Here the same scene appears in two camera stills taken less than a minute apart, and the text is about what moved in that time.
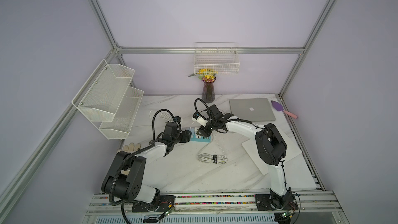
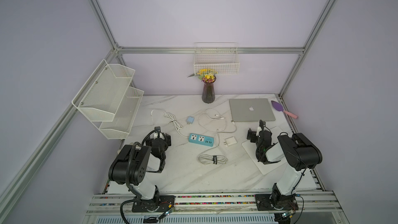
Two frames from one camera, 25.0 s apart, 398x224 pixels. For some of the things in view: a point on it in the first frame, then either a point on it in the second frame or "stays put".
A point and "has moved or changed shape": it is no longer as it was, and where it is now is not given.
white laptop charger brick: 199,119 → 230,141
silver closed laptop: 252,109 stays put
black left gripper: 185,136 → 166,140
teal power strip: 196,137 has moved or changed shape
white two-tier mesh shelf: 108,101 stays put
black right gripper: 204,131 → 252,134
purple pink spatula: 279,108 stays put
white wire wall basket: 223,56 stays put
